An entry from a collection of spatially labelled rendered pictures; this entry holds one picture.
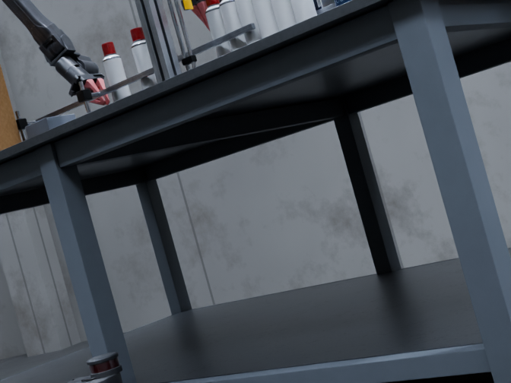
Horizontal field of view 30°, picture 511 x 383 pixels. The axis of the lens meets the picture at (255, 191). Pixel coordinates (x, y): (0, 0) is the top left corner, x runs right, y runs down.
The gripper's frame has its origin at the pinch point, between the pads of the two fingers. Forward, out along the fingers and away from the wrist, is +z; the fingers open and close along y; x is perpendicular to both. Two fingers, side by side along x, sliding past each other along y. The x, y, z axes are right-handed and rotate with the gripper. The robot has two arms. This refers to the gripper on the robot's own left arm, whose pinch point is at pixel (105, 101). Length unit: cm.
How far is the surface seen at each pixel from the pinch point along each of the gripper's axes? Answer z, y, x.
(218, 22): 26.4, -1.6, -41.2
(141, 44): 6.3, -1.6, -22.5
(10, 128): -12.1, -19.1, 14.8
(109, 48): -4.6, -0.6, -14.6
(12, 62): -257, 201, 164
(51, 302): -143, 184, 266
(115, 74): 1.4, -1.6, -9.9
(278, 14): 42, -3, -53
